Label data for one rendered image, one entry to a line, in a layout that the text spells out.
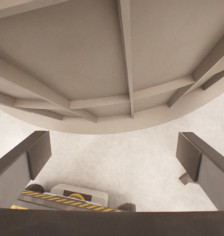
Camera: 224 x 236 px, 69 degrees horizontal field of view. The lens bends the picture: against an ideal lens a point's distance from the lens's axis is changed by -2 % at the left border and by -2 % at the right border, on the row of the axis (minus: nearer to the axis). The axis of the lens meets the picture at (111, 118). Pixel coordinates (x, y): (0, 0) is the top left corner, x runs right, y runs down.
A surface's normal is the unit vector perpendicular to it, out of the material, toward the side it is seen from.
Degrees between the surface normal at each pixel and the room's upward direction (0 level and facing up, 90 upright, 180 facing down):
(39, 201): 0
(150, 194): 0
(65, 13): 90
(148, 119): 0
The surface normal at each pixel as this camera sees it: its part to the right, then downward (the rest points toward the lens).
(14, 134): -0.13, -0.13
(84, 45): 0.11, 0.98
